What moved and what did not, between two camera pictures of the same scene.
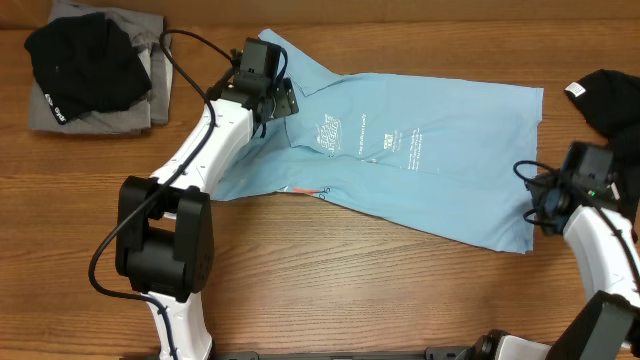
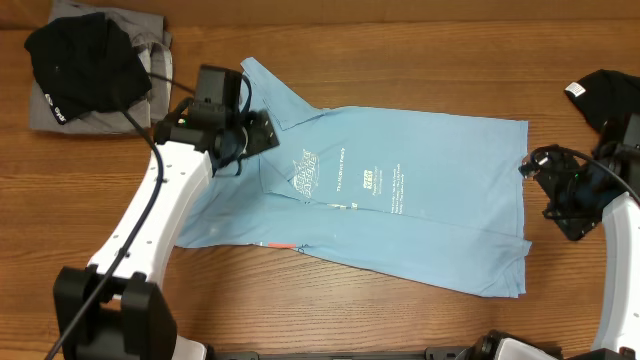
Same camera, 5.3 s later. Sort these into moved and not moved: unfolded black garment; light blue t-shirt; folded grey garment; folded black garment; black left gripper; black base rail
Moved: light blue t-shirt; black left gripper
Not moved: unfolded black garment; folded black garment; black base rail; folded grey garment
